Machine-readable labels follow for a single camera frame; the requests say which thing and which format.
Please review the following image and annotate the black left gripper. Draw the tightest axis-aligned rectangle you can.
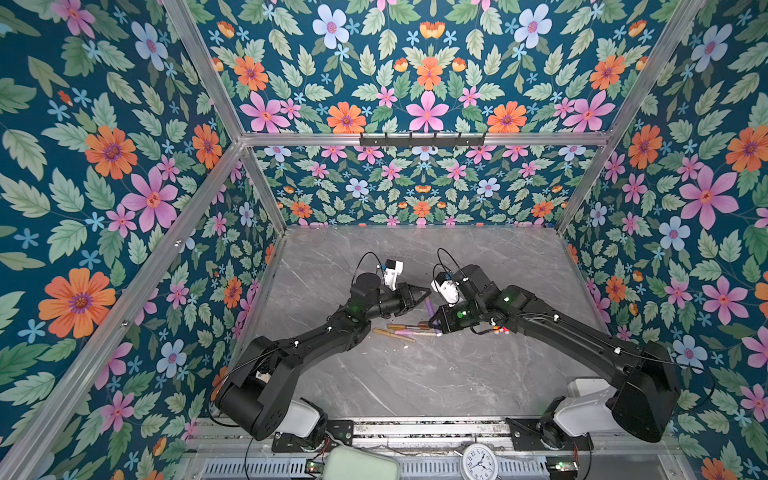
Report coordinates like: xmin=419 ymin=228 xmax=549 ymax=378
xmin=365 ymin=281 xmax=432 ymax=322

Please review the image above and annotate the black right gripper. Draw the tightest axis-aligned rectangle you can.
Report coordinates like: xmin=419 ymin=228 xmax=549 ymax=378
xmin=425 ymin=300 xmax=485 ymax=334

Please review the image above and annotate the purple marker pen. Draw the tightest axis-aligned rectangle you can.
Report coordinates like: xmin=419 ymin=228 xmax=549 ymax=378
xmin=425 ymin=298 xmax=435 ymax=320

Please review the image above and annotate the brown marker pen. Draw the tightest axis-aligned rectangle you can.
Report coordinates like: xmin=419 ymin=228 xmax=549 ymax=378
xmin=386 ymin=323 xmax=432 ymax=331

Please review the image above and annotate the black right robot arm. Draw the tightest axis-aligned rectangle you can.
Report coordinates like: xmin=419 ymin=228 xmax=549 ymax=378
xmin=429 ymin=264 xmax=681 ymax=449

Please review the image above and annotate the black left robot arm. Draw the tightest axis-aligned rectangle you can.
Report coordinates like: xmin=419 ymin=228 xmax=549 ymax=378
xmin=213 ymin=273 xmax=430 ymax=449

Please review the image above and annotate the white analog clock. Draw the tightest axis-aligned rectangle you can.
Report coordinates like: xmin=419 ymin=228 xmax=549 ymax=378
xmin=460 ymin=443 xmax=499 ymax=480

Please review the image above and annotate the white flat box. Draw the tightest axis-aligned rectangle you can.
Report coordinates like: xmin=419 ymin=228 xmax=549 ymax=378
xmin=567 ymin=378 xmax=610 ymax=398

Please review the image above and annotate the pale green box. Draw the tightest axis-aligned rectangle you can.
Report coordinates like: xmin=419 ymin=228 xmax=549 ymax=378
xmin=321 ymin=446 xmax=401 ymax=480

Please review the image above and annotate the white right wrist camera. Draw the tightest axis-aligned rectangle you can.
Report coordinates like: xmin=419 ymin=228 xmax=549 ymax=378
xmin=431 ymin=273 xmax=461 ymax=306

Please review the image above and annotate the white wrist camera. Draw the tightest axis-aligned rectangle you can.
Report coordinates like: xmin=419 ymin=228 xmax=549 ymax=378
xmin=382 ymin=259 xmax=404 ymax=290
xmin=431 ymin=273 xmax=461 ymax=306

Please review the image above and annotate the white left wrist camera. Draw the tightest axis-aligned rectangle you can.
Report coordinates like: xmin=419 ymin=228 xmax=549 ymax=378
xmin=382 ymin=259 xmax=404 ymax=290

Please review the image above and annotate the black hook rail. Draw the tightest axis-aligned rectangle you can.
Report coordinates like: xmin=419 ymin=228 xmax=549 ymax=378
xmin=358 ymin=132 xmax=486 ymax=149

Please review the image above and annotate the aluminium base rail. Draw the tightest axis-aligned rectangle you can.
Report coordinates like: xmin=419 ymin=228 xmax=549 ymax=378
xmin=197 ymin=415 xmax=679 ymax=451

